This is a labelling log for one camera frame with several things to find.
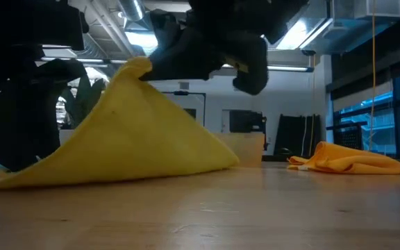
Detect black folded panels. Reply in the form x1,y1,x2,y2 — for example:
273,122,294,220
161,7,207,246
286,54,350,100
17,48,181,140
273,113,323,158

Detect ceiling tube light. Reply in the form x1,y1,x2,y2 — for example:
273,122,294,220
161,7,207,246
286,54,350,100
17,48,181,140
266,65,315,73

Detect black pipe door frame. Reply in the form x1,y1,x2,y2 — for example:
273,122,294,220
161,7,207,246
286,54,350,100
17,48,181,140
161,90,207,128

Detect silver ventilation unit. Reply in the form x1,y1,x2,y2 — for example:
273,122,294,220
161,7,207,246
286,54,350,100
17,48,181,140
272,0,400,55

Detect snake plant in white pot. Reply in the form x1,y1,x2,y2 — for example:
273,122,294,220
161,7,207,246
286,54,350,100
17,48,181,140
58,74,107,147

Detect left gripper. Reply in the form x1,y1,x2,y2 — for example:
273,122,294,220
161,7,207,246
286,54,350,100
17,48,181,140
0,80,63,173

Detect round silver air duct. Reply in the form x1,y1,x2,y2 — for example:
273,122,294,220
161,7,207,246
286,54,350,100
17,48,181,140
117,0,146,22

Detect orange translucent plastic basket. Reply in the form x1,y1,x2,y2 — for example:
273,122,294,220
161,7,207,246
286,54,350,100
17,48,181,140
213,133,267,169

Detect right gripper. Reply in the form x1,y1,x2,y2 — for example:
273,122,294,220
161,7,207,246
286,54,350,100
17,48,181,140
139,0,308,97

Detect black pegboard cart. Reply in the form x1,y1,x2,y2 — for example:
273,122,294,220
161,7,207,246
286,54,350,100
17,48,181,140
326,121,368,151

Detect yellow microfiber towel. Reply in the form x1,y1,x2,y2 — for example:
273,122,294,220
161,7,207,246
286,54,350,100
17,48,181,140
0,56,240,190

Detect black equipment cart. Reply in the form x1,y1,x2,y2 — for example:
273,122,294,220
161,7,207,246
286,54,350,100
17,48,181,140
228,110,268,151

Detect orange microfiber towel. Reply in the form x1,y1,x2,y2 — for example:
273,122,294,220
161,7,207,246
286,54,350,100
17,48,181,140
286,140,400,176

